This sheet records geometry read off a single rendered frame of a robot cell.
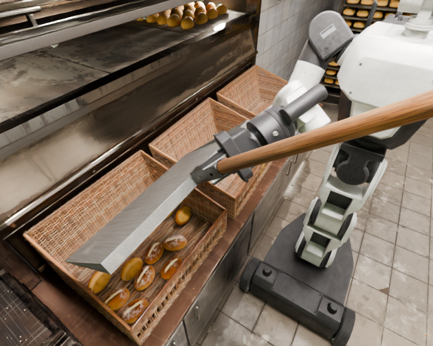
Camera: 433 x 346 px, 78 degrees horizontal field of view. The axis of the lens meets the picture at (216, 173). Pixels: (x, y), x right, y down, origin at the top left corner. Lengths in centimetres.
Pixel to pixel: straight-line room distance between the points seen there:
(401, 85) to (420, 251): 164
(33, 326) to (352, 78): 104
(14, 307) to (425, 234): 234
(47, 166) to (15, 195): 13
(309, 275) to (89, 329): 112
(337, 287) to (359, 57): 123
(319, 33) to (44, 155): 93
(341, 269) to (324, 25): 130
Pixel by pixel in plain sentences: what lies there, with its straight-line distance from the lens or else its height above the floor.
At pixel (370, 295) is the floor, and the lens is 196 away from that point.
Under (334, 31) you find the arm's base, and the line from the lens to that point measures 89.
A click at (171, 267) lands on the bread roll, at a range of 110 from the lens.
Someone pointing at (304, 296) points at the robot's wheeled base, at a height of 19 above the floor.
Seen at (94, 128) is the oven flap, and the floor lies 104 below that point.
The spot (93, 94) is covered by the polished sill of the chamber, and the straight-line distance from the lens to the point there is 108.
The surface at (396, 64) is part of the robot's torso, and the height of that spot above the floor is 136.
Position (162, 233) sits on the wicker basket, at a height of 59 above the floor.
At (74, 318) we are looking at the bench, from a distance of 119.
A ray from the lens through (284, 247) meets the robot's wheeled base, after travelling 173.
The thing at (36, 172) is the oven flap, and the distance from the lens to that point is 105.
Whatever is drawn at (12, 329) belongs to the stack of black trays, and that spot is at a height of 87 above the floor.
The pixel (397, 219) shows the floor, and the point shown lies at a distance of 243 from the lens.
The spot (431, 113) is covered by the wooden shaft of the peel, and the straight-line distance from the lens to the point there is 38.
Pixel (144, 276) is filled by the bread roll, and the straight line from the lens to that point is 110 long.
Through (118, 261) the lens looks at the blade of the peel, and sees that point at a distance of 53.
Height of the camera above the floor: 160
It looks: 43 degrees down
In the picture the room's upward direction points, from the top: straight up
